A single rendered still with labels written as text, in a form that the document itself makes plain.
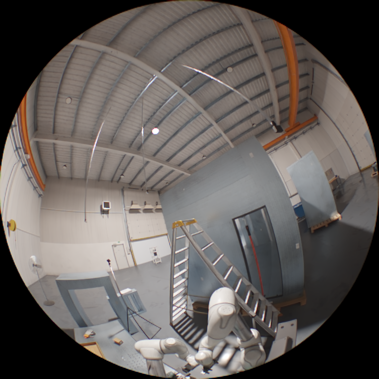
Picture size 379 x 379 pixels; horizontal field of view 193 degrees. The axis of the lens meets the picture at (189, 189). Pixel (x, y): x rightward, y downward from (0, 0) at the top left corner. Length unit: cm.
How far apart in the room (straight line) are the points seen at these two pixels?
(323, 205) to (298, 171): 190
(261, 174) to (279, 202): 50
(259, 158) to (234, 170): 47
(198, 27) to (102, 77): 446
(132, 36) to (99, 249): 1254
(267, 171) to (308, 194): 402
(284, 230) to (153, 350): 189
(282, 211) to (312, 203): 400
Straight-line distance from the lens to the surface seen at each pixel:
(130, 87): 616
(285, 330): 45
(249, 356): 101
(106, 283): 260
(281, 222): 182
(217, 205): 195
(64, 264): 1072
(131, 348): 210
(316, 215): 584
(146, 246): 1170
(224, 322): 53
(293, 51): 771
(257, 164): 186
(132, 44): 598
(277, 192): 178
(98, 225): 1047
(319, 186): 568
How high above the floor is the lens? 217
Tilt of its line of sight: 19 degrees up
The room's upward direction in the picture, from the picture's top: 17 degrees counter-clockwise
